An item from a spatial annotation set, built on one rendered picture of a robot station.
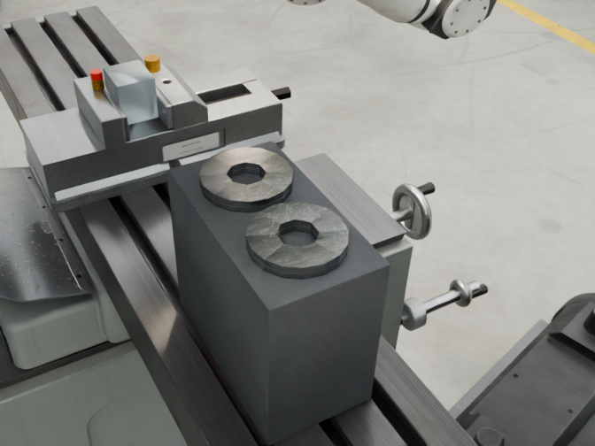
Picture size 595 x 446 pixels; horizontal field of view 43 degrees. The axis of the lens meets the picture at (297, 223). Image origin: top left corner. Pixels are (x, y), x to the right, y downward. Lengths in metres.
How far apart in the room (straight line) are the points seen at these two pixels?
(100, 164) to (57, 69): 0.38
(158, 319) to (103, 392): 0.33
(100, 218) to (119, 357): 0.23
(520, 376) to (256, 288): 0.77
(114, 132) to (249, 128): 0.20
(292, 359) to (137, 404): 0.60
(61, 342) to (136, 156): 0.27
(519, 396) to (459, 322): 0.94
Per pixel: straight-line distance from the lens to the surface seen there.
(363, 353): 0.71
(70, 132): 1.06
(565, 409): 1.29
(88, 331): 1.08
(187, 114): 1.03
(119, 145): 1.01
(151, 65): 1.08
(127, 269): 0.92
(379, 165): 2.75
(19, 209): 1.15
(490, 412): 1.25
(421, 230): 1.48
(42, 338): 1.07
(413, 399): 0.79
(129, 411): 1.24
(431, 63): 3.49
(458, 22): 1.10
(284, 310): 0.61
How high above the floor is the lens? 1.56
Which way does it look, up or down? 39 degrees down
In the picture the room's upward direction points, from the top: 2 degrees clockwise
